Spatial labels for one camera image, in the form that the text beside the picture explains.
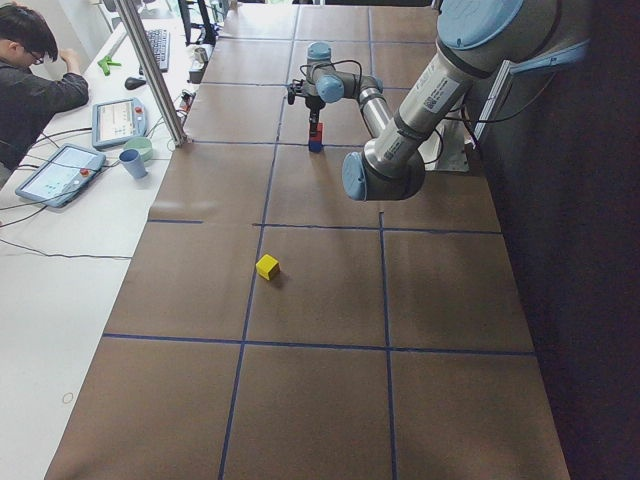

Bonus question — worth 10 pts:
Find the brown paper table cover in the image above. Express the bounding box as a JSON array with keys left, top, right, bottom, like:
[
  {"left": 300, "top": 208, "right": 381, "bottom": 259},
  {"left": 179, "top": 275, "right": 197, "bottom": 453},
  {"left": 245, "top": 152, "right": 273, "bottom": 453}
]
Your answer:
[{"left": 46, "top": 5, "right": 568, "bottom": 479}]

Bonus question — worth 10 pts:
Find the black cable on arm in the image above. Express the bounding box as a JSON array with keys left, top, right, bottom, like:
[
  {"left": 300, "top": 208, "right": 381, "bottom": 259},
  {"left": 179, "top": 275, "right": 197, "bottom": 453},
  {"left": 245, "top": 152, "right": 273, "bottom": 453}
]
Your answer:
[{"left": 299, "top": 59, "right": 365, "bottom": 96}]

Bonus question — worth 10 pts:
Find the near teach pendant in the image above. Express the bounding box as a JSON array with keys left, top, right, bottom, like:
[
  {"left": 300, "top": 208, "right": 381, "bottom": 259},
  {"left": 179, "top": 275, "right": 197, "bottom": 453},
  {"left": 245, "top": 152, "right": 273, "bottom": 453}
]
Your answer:
[{"left": 15, "top": 144, "right": 106, "bottom": 208}]

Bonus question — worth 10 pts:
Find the black computer mouse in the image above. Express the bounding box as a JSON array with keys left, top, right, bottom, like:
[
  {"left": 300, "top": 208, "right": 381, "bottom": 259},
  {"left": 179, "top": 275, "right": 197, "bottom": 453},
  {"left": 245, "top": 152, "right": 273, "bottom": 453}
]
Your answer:
[{"left": 124, "top": 77, "right": 146, "bottom": 91}]

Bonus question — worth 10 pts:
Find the red block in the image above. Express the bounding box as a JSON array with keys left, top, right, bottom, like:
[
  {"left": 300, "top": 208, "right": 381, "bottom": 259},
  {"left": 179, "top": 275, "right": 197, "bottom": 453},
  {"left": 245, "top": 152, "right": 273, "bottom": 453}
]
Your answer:
[{"left": 308, "top": 122, "right": 323, "bottom": 143}]

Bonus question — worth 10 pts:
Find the blue block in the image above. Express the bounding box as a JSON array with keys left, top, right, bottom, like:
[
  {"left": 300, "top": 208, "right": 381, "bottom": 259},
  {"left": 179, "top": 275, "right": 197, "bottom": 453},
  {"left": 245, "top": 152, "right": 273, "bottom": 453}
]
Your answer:
[{"left": 308, "top": 140, "right": 323, "bottom": 153}]

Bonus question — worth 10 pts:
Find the far teach pendant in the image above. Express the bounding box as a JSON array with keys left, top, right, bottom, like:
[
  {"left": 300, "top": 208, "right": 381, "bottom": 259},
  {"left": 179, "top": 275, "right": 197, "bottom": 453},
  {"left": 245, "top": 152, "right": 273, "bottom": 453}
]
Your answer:
[{"left": 92, "top": 98, "right": 148, "bottom": 150}]

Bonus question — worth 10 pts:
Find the seated person in black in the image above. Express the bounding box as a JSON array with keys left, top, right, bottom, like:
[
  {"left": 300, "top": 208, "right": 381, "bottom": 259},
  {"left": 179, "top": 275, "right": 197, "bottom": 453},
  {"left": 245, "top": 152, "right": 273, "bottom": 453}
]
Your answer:
[{"left": 1, "top": 3, "right": 89, "bottom": 178}]

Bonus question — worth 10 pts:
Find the yellow block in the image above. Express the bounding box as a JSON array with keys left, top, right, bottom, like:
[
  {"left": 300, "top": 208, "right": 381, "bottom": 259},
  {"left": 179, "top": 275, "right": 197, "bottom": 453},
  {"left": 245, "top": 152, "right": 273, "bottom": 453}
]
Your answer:
[{"left": 255, "top": 254, "right": 280, "bottom": 281}]

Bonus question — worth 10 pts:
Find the aluminium frame post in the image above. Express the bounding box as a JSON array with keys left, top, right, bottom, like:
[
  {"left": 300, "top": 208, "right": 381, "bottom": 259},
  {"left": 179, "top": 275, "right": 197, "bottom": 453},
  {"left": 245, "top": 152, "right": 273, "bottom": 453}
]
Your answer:
[{"left": 115, "top": 0, "right": 187, "bottom": 147}]

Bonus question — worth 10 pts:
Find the green tape roll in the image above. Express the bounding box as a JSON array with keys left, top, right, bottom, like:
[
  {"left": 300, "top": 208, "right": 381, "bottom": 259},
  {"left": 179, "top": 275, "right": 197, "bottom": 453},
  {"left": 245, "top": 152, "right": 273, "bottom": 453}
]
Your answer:
[{"left": 123, "top": 136, "right": 153, "bottom": 162}]

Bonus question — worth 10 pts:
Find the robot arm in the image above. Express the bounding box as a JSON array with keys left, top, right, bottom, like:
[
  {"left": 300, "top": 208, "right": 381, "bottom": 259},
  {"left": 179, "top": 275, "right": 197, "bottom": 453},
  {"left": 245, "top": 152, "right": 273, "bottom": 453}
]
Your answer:
[
  {"left": 342, "top": 1, "right": 593, "bottom": 201},
  {"left": 287, "top": 42, "right": 471, "bottom": 181}
]

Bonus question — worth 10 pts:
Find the blue plastic cup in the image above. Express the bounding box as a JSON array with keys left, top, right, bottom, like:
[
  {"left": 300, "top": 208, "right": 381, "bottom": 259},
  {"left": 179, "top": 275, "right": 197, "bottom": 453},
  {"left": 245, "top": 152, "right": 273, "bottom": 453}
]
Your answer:
[{"left": 119, "top": 149, "right": 148, "bottom": 180}]

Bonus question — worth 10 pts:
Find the green plastic tool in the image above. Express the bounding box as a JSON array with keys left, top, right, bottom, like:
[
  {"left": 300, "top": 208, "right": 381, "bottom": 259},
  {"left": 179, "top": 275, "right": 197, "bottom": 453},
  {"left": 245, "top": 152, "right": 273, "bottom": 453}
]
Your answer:
[{"left": 97, "top": 55, "right": 121, "bottom": 76}]

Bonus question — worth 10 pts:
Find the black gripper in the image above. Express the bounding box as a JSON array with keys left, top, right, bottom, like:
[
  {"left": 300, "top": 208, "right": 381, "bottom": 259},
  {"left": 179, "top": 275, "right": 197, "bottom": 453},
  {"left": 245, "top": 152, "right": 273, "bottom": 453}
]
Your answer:
[{"left": 287, "top": 80, "right": 326, "bottom": 138}]

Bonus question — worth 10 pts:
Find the black keyboard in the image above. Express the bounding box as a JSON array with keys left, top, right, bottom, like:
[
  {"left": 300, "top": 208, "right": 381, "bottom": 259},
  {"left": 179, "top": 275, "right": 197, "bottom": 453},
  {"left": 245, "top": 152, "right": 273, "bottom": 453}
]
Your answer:
[{"left": 146, "top": 29, "right": 170, "bottom": 73}]

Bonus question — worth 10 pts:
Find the teach pendant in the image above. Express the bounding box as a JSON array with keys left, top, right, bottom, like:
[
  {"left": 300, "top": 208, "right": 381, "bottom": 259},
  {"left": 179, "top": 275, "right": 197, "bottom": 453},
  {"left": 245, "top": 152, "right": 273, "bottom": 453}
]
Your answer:
[
  {"left": 15, "top": 144, "right": 106, "bottom": 208},
  {"left": 92, "top": 98, "right": 148, "bottom": 150}
]

